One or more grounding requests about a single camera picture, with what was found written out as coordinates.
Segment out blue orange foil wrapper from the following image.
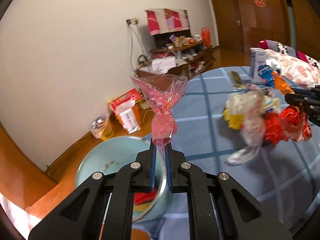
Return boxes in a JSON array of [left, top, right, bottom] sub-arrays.
[[258, 65, 295, 95]]

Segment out pink clear plastic wrapper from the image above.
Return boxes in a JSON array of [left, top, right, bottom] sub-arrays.
[[131, 74, 188, 152]]

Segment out clear plastic bag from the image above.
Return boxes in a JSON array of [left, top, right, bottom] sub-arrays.
[[225, 89, 281, 166]]

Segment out red plastic bag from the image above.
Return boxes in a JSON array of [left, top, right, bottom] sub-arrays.
[[134, 187, 158, 205]]

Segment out light blue trash bin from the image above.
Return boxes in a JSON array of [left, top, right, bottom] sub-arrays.
[[75, 135, 171, 223]]

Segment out pink heart pillow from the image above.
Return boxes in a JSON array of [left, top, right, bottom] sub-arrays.
[[265, 49, 320, 88]]

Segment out red foil wrapper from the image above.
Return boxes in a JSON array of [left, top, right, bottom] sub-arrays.
[[264, 105, 312, 145]]

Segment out red cardboard box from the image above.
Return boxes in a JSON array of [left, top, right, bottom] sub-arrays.
[[108, 88, 143, 115]]

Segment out white tall carton box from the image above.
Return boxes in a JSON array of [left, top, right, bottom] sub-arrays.
[[249, 48, 266, 84]]

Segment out black white cow pillow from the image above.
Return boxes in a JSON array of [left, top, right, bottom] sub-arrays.
[[258, 40, 319, 69]]

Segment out black yellow snack packet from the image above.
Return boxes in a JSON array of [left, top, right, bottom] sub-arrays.
[[228, 70, 246, 90]]

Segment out yellow crumpled wrapper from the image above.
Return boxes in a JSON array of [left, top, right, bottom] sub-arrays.
[[222, 108, 244, 130]]

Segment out blue plaid bed sheet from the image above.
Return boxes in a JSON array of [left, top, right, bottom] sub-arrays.
[[172, 67, 319, 232]]

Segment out white box on cabinet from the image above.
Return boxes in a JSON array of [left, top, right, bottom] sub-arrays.
[[151, 56, 176, 74]]

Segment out wooden tv cabinet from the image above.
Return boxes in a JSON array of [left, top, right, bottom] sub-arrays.
[[136, 30, 216, 80]]

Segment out red double happiness sticker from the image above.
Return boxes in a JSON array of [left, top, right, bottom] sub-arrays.
[[253, 0, 266, 8]]

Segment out brown wooden door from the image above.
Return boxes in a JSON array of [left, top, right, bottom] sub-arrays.
[[212, 0, 244, 52]]

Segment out orange plastic container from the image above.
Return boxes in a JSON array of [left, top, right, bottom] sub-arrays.
[[201, 27, 211, 48]]

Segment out pink white patchwork cloth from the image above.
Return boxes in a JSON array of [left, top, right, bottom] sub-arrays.
[[145, 8, 190, 36]]

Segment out white cables on wall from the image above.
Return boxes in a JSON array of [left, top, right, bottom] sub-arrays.
[[128, 24, 151, 68]]

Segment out wall power socket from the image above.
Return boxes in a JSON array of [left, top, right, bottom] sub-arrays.
[[126, 18, 139, 25]]

